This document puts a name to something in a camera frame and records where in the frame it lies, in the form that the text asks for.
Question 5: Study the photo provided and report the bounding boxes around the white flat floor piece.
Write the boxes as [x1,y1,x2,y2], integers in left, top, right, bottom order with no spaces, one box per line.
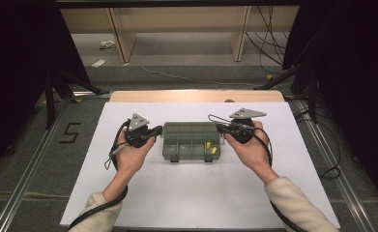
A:
[91,58,107,69]

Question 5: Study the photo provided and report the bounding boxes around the light wooden table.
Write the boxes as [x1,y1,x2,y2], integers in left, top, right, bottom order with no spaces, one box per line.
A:
[108,90,286,103]

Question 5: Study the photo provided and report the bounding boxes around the person's right hand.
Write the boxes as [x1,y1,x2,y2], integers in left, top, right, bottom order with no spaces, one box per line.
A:
[224,120,279,185]

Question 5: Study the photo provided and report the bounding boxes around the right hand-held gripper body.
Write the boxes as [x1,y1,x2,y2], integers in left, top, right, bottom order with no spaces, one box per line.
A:
[228,107,268,145]

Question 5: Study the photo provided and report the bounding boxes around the black tripod stand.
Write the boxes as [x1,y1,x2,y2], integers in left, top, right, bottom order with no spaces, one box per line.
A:
[253,62,320,124]
[43,69,110,130]

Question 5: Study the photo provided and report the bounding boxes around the black frame beam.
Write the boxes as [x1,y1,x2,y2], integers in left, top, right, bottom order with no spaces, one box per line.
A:
[55,0,302,8]

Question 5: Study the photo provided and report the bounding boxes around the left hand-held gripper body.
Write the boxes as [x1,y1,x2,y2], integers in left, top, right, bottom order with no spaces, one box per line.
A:
[125,113,156,149]

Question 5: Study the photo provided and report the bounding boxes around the grey plastic compartment box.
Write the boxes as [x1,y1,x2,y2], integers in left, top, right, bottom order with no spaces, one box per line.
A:
[161,121,225,163]

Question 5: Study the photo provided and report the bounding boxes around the black floor cable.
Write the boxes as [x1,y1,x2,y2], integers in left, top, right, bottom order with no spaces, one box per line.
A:
[294,105,342,180]

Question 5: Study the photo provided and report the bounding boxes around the left hand-held gripper cable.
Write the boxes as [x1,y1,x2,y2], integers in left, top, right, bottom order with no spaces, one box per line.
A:
[68,119,131,230]

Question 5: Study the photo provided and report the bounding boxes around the aluminium floor rail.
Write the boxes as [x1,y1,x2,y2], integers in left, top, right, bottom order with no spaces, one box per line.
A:
[0,91,112,232]
[289,100,376,232]

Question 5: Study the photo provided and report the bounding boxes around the person's left hand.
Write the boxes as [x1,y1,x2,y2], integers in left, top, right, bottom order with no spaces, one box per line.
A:
[115,127,157,177]

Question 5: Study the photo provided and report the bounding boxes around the bundle of black hanging cables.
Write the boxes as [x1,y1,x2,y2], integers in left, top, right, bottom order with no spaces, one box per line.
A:
[245,5,289,67]

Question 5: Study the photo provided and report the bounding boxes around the beige wooden shelf unit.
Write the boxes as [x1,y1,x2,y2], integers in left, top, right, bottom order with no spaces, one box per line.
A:
[60,5,301,64]

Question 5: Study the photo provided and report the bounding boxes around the dark curtain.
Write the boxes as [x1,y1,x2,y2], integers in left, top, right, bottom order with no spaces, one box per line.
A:
[282,0,378,211]
[0,0,91,182]

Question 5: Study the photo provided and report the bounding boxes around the white board sheet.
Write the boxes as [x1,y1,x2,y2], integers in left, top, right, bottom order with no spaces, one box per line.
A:
[59,101,341,230]

